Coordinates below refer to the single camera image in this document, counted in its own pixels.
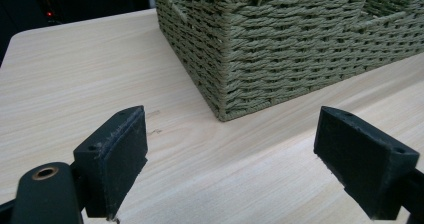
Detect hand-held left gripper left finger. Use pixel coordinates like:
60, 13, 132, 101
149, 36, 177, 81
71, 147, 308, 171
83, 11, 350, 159
72, 105, 149, 220

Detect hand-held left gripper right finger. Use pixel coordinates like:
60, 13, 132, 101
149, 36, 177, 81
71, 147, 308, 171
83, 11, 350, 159
313, 105, 421, 221

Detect green woven basket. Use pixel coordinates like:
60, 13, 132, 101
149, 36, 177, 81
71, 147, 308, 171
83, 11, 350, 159
151, 0, 424, 123

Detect dark device with red light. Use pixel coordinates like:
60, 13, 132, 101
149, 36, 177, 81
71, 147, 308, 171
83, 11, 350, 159
31, 0, 63, 27

